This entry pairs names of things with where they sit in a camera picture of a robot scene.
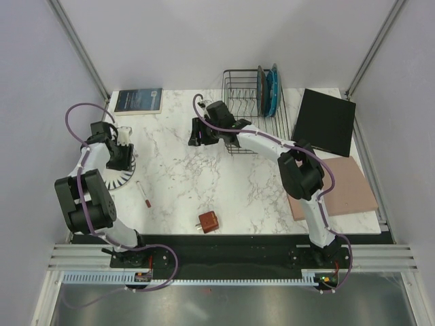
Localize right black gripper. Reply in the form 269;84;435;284
188;117;222;147

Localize white striped plate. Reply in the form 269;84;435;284
102;156;136;191

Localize wire dish rack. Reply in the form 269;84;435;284
222;69;291;141

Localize dark teal floral plate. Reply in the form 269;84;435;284
256;65;268;116

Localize blue polka dot plate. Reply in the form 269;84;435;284
264;69;275;117

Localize grey-green round plate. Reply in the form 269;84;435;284
272;63;282;117

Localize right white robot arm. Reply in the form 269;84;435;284
188;94;339;268

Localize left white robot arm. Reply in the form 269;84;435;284
54;122;149;268

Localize red tipped tube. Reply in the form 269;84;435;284
135;181;151;209

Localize dark blue book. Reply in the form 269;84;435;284
114;88;163;115

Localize red cube power adapter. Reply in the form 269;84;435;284
196;211;220;234

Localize black board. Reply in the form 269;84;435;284
292;89;356;157

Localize pink board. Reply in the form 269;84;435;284
288;155;379;222

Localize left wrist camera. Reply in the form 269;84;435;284
117;126;133;146

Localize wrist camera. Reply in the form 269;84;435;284
197;99;213;110
117;126;133;146

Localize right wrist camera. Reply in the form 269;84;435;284
197;99;213;110

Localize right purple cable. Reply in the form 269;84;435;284
192;94;356;295

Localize white slotted cable duct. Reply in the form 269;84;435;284
63;270;324;285

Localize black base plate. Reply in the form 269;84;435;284
69;233;397;281

